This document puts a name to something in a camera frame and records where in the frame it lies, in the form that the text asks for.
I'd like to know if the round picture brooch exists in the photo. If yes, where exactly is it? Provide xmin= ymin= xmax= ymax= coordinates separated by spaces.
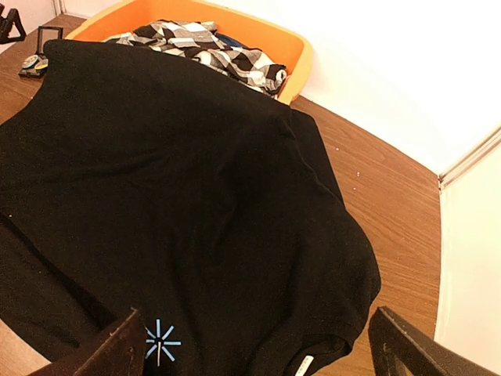
xmin=22 ymin=55 xmax=38 ymax=69

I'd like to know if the black brooch display tray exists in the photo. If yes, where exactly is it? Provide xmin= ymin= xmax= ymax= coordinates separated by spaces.
xmin=18 ymin=26 xmax=63 ymax=79

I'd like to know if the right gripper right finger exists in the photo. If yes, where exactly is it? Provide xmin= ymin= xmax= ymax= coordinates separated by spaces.
xmin=368 ymin=306 xmax=494 ymax=376

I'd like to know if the black t-shirt blue logo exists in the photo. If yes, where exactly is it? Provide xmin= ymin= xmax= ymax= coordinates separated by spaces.
xmin=1 ymin=40 xmax=381 ymax=375

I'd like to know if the round yellow black brooch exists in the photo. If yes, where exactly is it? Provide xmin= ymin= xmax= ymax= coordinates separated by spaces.
xmin=34 ymin=59 xmax=49 ymax=71

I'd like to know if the black white checkered shirt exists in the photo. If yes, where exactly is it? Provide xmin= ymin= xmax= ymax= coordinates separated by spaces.
xmin=104 ymin=20 xmax=287 ymax=99

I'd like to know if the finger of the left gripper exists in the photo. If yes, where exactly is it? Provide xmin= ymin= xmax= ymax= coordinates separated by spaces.
xmin=0 ymin=8 xmax=27 ymax=44

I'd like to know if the right aluminium corner post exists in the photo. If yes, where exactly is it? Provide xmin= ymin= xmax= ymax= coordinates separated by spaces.
xmin=438 ymin=127 xmax=500 ymax=192

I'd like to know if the orange plastic bin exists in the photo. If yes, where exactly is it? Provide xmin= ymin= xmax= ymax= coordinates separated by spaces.
xmin=67 ymin=1 xmax=313 ymax=104

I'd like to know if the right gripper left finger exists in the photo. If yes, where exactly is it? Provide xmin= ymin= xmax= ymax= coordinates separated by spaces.
xmin=32 ymin=308 xmax=146 ymax=376

